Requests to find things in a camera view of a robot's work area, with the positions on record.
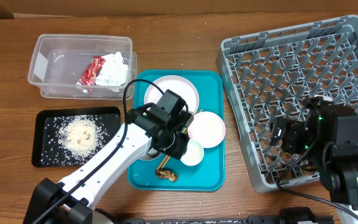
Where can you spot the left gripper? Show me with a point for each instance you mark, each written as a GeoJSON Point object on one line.
{"type": "Point", "coordinates": [179, 147]}

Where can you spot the white napkin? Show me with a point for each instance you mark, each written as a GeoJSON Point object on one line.
{"type": "Point", "coordinates": [111, 71]}

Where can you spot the grey bowl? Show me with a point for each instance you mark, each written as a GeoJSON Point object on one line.
{"type": "Point", "coordinates": [150, 156]}

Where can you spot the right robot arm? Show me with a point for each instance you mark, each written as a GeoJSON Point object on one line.
{"type": "Point", "coordinates": [328, 140]}

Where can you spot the wooden chopstick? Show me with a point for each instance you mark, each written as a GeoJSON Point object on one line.
{"type": "Point", "coordinates": [163, 162]}
{"type": "Point", "coordinates": [192, 158]}

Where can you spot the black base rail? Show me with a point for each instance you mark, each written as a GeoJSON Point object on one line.
{"type": "Point", "coordinates": [292, 215]}

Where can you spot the small pink plate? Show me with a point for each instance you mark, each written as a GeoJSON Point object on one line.
{"type": "Point", "coordinates": [207, 128]}

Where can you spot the grey dishwasher rack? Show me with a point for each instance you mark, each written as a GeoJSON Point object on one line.
{"type": "Point", "coordinates": [266, 75]}

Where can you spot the wooden chopstick right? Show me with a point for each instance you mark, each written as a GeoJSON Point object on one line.
{"type": "Point", "coordinates": [192, 158]}

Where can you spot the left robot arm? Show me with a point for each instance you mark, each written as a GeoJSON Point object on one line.
{"type": "Point", "coordinates": [75, 197]}

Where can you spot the brown food scrap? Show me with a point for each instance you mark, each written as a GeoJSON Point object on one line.
{"type": "Point", "coordinates": [166, 174]}

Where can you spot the wooden chopstick left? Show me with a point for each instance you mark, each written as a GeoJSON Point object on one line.
{"type": "Point", "coordinates": [163, 162]}

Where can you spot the clear plastic bin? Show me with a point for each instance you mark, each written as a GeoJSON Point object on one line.
{"type": "Point", "coordinates": [59, 60]}

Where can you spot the red snack wrapper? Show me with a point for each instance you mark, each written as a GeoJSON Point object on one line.
{"type": "Point", "coordinates": [90, 73]}

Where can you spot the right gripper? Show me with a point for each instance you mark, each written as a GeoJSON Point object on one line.
{"type": "Point", "coordinates": [291, 130]}

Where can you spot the large pink plate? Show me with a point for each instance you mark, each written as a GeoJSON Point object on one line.
{"type": "Point", "coordinates": [178, 85]}

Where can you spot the teal serving tray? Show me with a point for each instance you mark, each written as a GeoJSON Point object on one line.
{"type": "Point", "coordinates": [209, 174]}

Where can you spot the small white cup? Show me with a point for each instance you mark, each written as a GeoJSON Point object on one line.
{"type": "Point", "coordinates": [194, 153]}

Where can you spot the black plastic tray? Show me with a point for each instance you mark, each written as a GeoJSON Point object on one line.
{"type": "Point", "coordinates": [43, 115]}

